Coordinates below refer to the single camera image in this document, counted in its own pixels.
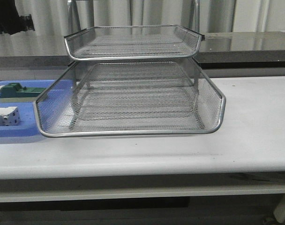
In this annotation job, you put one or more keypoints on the silver mesh tray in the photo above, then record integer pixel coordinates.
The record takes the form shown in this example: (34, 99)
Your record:
(56, 108)
(149, 103)
(133, 43)

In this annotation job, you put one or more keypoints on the grey metal rack frame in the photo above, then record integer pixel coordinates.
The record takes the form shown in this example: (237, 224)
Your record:
(72, 16)

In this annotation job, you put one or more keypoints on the blue plastic tray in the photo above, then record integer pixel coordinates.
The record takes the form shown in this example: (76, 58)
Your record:
(26, 124)

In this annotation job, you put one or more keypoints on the white circuit breaker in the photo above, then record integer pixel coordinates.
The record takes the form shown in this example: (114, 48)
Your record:
(9, 116)

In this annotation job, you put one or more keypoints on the white table leg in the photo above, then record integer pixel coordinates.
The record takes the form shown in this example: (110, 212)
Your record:
(279, 211)

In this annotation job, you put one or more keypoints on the green terminal block component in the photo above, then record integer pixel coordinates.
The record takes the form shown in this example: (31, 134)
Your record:
(15, 92)

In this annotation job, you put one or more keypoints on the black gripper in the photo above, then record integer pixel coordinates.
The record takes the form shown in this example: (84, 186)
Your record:
(10, 20)

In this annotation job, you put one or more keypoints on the grey stone counter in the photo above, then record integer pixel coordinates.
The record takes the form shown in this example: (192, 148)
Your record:
(237, 54)

